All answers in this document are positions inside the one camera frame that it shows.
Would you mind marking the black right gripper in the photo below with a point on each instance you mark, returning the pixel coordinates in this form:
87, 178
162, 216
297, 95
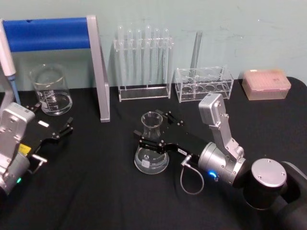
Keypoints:
189, 143

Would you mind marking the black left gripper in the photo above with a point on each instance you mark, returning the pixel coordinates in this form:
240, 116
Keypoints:
45, 131

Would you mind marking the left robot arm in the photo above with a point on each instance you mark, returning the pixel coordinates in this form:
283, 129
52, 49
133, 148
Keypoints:
12, 124

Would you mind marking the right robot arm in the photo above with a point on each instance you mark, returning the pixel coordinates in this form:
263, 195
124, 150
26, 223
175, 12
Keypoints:
266, 177

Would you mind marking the clear glass beaker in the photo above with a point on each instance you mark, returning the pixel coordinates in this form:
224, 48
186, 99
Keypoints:
51, 95

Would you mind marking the clear glass conical flask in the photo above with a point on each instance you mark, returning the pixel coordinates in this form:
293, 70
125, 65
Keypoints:
151, 161

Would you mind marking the tall clear acrylic tube rack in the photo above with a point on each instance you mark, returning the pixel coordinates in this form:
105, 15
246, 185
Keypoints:
144, 94

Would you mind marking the low clear acrylic tube rack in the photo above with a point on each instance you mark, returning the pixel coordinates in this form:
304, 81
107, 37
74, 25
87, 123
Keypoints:
204, 89

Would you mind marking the white pipette with blue tip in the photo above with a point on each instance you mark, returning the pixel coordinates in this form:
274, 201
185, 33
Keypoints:
6, 60

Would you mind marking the blue and grey pipette stand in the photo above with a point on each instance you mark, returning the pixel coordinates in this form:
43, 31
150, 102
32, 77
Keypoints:
48, 33

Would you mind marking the wide clear glass tube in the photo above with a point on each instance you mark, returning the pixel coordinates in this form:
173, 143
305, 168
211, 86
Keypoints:
197, 50

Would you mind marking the black table cloth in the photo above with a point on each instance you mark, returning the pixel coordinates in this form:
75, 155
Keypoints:
96, 196

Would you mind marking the clear glass test tube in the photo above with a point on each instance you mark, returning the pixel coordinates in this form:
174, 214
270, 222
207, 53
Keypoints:
129, 40
166, 39
120, 36
157, 39
148, 36
138, 40

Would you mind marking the pink pipette tip box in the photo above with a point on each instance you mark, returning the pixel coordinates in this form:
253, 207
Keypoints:
266, 83

